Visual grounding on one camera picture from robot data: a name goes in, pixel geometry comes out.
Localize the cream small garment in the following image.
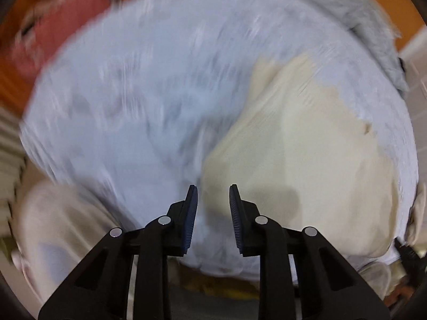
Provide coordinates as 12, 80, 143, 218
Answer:
201, 54, 400, 258

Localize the light blue blanket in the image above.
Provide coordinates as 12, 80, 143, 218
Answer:
19, 0, 419, 282

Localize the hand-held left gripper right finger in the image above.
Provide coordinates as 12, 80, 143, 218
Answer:
229, 184, 391, 320

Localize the grey fluffy cloth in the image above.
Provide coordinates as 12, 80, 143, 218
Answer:
267, 0, 410, 100

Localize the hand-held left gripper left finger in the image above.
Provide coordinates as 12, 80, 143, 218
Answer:
38, 185, 199, 320

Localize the pale cream cloth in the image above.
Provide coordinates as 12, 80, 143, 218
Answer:
358, 183, 427, 302

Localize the pink cloth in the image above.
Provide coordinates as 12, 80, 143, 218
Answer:
11, 0, 114, 81

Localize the pale beige cloth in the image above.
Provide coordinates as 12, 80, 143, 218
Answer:
11, 163, 132, 302

